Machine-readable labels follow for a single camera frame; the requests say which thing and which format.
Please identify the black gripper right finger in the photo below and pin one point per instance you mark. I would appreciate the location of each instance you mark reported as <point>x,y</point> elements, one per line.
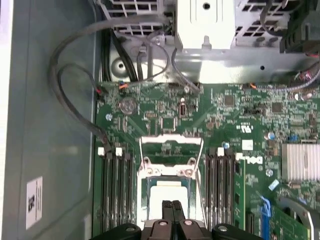
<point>187,230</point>

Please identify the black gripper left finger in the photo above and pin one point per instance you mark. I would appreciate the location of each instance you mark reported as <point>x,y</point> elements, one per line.
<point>162,230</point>

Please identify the silver CPU plate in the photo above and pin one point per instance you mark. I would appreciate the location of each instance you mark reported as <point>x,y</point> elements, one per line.
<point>160,192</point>

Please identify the metal socket cover frame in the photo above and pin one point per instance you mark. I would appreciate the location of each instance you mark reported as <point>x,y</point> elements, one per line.
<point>172,138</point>

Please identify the CPU socket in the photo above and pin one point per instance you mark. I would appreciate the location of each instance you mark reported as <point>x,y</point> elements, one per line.
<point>141,197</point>

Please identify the blue expansion slot latch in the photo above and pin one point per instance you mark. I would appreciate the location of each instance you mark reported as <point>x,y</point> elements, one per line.
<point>265,210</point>

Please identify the installed green RAM stick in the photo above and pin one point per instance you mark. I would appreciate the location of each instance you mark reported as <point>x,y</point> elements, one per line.
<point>240,195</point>

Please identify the graphics card with fan shroud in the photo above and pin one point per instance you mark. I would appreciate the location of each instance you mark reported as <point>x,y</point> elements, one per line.
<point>287,225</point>

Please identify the green motherboard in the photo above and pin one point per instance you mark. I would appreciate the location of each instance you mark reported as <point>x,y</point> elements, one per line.
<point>225,125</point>

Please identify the silver coin battery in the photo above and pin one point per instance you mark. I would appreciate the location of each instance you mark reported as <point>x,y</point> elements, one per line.
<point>128,106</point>

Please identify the white label sticker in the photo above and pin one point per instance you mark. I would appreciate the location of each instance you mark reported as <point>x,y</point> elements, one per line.
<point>34,202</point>

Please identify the silver chipset heatsink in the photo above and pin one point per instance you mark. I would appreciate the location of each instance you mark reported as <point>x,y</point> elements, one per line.
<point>300,162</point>

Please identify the open black PC case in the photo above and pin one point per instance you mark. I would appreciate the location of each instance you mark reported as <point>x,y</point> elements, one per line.
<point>50,125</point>

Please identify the metal drive cage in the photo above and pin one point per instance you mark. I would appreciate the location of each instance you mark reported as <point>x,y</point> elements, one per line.
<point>225,65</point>

